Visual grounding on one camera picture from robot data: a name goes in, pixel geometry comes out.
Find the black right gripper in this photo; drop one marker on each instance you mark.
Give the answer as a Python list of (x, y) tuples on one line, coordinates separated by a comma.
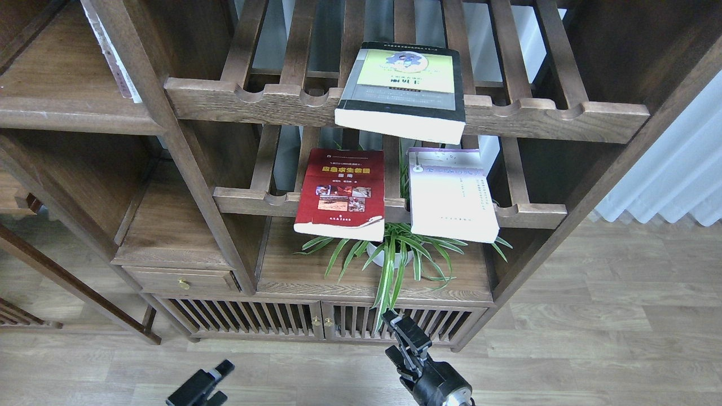
[(429, 382)]

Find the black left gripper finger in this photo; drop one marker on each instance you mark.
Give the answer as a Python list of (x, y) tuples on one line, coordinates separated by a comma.
[(196, 390)]

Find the white and lilac book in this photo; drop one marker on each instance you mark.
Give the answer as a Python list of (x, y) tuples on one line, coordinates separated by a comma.
[(449, 195)]

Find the yellow and black thick book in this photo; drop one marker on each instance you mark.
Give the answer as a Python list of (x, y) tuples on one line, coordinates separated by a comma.
[(405, 90)]

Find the green spider plant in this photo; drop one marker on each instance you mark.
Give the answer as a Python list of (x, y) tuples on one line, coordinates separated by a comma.
[(399, 252)]

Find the red paperback book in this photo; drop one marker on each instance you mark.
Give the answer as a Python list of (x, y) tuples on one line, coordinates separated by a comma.
[(343, 195)]

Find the dark wooden side furniture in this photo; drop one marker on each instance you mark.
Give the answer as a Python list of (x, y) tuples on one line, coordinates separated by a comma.
[(52, 281)]

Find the dark wooden bookshelf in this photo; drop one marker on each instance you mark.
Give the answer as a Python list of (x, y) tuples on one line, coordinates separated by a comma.
[(202, 179)]

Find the white curtain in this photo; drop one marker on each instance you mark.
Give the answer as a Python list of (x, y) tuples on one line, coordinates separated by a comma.
[(680, 174)]

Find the standing book with pink spine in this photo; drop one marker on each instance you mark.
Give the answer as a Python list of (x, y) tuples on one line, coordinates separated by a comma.
[(118, 70)]

